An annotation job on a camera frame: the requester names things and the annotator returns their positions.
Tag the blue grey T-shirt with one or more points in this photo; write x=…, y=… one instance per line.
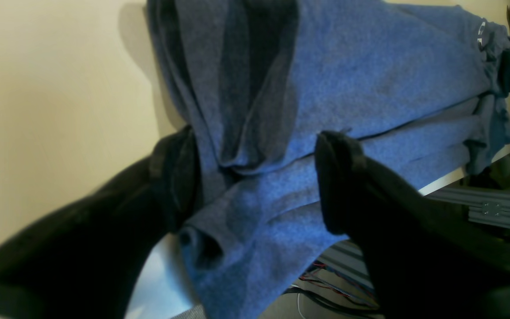
x=421, y=88

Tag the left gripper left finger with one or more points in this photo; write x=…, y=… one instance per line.
x=83, y=260

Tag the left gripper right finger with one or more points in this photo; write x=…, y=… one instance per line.
x=423, y=262

